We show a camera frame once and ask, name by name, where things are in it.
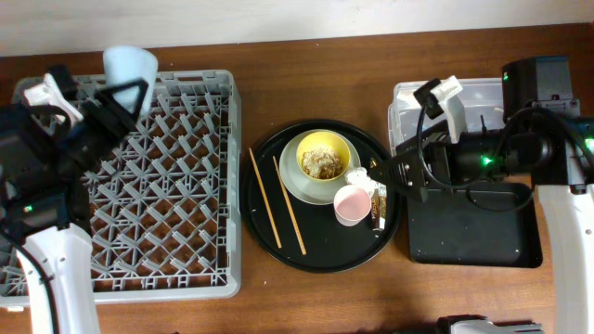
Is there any blue cup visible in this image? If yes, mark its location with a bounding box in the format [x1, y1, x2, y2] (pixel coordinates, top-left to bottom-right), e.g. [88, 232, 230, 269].
[103, 45, 158, 117]

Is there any gold snack wrapper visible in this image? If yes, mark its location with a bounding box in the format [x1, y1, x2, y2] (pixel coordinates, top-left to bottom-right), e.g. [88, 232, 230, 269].
[371, 182, 387, 231]

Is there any white tissue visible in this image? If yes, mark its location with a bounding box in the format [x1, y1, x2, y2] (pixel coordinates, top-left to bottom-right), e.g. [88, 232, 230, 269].
[344, 167, 377, 197]

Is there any pink cup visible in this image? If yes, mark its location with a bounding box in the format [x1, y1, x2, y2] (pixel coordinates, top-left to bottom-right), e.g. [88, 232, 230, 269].
[333, 185, 372, 227]

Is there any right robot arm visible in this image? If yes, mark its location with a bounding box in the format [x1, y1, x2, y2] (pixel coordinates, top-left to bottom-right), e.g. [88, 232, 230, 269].
[368, 57, 593, 333]

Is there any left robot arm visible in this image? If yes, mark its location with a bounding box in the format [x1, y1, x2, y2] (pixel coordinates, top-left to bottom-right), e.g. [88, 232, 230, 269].
[1, 74, 149, 333]

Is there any grey dishwasher rack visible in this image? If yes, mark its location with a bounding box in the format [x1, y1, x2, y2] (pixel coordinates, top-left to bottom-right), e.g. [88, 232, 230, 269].
[0, 70, 243, 310]

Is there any clear plastic bin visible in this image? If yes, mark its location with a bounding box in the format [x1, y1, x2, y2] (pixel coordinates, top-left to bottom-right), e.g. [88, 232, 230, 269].
[387, 77, 554, 177]

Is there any yellow bowl with food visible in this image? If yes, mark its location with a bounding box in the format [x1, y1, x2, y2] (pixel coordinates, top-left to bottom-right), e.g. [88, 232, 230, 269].
[296, 130, 352, 182]

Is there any black rectangular tray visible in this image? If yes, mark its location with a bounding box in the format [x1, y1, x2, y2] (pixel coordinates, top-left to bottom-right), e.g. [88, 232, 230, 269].
[407, 183, 543, 268]

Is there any grey plate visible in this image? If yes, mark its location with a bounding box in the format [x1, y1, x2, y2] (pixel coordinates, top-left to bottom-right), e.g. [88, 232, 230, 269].
[278, 129, 347, 205]

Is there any round black tray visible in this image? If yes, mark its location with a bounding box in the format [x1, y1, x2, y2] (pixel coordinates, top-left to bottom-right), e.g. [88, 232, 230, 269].
[239, 119, 405, 273]

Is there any right wooden chopstick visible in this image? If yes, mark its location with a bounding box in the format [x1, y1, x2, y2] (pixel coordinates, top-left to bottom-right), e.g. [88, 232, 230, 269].
[273, 156, 307, 255]

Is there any wooden chopstick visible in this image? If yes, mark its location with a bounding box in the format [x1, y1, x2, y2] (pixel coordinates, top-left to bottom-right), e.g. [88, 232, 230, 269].
[249, 148, 282, 249]
[273, 156, 307, 255]

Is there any left wooden chopstick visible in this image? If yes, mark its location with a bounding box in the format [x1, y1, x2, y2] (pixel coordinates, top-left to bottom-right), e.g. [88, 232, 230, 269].
[249, 148, 282, 249]

